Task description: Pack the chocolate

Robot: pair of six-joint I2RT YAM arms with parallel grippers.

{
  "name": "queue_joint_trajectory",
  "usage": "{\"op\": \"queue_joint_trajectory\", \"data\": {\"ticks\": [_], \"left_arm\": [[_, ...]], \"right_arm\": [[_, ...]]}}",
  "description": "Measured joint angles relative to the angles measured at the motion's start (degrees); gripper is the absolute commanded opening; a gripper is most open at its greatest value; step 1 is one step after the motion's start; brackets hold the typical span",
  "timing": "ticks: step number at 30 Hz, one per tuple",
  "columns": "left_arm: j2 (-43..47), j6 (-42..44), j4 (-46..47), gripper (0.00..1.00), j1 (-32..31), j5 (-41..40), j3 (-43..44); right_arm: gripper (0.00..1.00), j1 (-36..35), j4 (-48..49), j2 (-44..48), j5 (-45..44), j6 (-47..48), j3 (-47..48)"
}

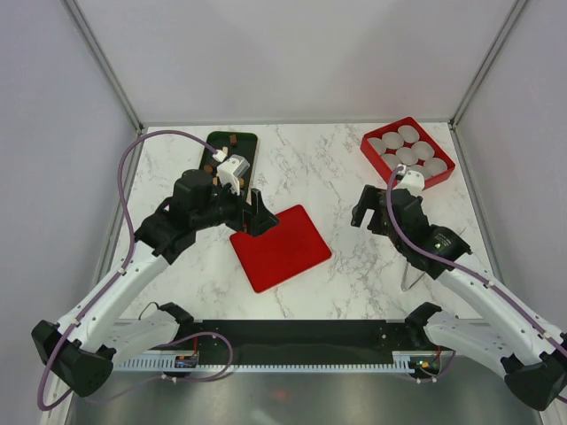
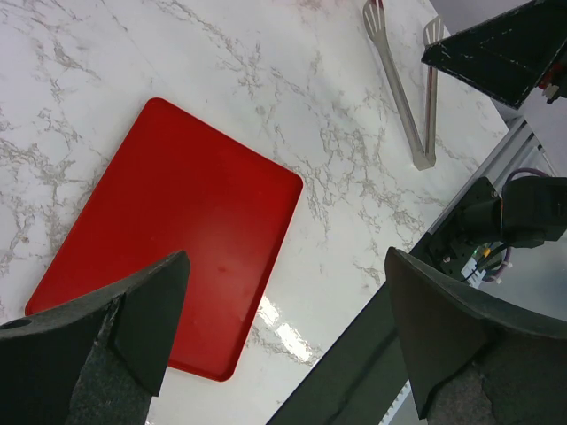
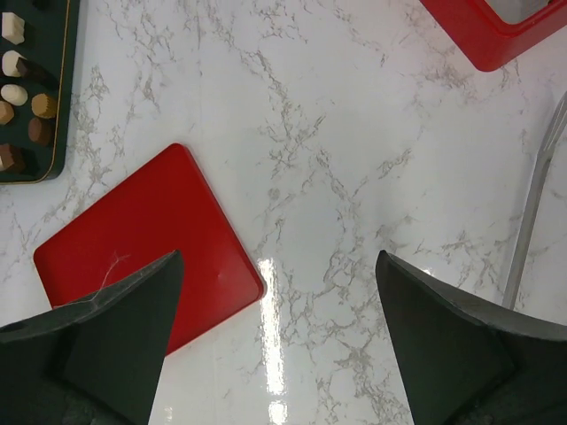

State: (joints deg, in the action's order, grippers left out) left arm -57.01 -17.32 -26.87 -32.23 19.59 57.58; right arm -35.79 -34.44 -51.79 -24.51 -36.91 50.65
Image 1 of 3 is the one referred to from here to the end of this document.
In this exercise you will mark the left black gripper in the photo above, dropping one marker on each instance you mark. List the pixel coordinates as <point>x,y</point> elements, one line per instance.
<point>261,219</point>

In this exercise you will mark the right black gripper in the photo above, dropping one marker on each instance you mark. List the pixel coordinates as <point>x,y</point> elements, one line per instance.
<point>368,200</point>

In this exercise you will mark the dark green tray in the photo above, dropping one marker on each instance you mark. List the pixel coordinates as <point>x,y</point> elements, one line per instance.
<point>247,146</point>

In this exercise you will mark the metal tongs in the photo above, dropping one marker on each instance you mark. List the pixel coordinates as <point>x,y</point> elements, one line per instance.
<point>409,279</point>

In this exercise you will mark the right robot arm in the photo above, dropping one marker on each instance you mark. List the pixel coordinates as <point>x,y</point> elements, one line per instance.
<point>515,342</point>

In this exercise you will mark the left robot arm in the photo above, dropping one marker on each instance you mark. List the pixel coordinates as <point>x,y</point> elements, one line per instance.
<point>84,345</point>

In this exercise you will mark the red chocolate box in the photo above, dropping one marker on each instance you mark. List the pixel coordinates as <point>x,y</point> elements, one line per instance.
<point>406,143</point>

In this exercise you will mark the red box lid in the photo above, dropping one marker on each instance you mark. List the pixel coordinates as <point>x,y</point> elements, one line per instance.
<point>290,248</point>

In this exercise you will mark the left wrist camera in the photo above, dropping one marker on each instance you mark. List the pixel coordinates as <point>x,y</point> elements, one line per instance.
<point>231,171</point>

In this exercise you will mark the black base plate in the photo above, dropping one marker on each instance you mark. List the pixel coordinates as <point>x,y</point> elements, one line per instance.
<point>315,341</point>

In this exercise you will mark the white cable duct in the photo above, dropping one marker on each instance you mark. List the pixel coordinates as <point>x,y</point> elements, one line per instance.
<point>170,362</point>

